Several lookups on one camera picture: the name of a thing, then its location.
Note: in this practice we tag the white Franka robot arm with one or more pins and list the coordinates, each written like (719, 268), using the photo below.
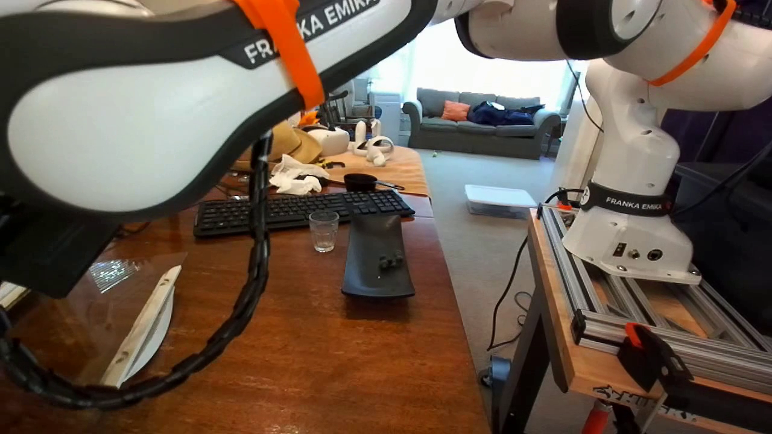
(160, 121)

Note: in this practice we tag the white toaster oven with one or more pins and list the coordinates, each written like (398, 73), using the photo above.
(145, 320)

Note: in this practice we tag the small black bowl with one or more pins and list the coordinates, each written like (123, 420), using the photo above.
(361, 180)

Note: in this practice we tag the small clear glass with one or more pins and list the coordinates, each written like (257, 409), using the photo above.
(324, 231)

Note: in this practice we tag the white VR controller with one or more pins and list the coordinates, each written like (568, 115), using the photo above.
(378, 145)

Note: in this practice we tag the black computer keyboard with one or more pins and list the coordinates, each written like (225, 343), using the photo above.
(304, 212)

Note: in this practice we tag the white VR headset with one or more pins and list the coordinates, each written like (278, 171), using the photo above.
(331, 141)

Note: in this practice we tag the white crumpled cloth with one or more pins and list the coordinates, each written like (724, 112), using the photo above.
(295, 179)

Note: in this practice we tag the white flat box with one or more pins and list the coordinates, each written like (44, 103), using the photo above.
(499, 196)

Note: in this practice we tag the straw sun hat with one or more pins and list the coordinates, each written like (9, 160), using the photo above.
(297, 145)

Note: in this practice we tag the orange cushion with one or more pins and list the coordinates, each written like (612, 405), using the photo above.
(455, 108)

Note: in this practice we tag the grey sofa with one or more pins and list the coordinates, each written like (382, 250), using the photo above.
(491, 136)

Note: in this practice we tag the blue blanket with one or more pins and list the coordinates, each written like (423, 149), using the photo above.
(502, 113)

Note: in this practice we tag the wooden workbench board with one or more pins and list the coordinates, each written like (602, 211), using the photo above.
(591, 368)

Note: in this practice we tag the black orange clamp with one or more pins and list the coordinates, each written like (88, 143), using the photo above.
(653, 356)

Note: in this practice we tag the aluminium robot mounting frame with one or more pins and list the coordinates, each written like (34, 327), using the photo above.
(635, 301)

